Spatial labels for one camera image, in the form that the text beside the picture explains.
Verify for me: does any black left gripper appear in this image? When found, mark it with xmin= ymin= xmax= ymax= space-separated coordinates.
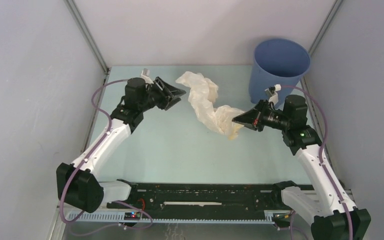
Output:
xmin=139 ymin=77 xmax=186 ymax=113

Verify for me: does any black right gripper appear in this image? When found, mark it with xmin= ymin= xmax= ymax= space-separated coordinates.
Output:
xmin=232 ymin=99 xmax=291 ymax=132

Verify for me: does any translucent cream plastic trash bag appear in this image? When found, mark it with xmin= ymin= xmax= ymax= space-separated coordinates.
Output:
xmin=175 ymin=71 xmax=244 ymax=140

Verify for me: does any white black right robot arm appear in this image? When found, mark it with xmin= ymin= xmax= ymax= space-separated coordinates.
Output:
xmin=232 ymin=94 xmax=371 ymax=240

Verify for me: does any blue plastic trash bin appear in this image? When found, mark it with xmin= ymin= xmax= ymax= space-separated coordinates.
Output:
xmin=248 ymin=38 xmax=311 ymax=104

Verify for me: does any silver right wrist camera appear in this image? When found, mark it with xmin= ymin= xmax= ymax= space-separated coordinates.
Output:
xmin=264 ymin=84 xmax=282 ymax=105

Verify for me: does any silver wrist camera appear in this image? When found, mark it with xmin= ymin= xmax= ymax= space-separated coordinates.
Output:
xmin=140 ymin=68 xmax=153 ymax=84
xmin=264 ymin=84 xmax=282 ymax=105

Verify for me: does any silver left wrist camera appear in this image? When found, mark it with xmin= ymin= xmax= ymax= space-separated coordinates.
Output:
xmin=140 ymin=68 xmax=153 ymax=84

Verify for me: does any white slotted cable duct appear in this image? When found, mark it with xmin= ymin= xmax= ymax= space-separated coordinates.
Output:
xmin=77 ymin=209 xmax=289 ymax=224

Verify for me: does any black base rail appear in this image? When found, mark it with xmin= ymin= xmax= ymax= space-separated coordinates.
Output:
xmin=124 ymin=180 xmax=296 ymax=218

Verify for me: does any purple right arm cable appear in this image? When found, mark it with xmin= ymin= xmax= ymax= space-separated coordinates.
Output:
xmin=279 ymin=85 xmax=355 ymax=240

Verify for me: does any left aluminium frame post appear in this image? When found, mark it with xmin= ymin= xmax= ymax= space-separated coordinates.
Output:
xmin=64 ymin=0 xmax=110 ymax=75

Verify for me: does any aluminium frame post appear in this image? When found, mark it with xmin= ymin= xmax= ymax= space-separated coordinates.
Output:
xmin=64 ymin=0 xmax=110 ymax=75
xmin=308 ymin=0 xmax=345 ymax=56

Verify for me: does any right aluminium frame post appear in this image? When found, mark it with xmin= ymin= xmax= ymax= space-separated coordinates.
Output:
xmin=308 ymin=0 xmax=345 ymax=56

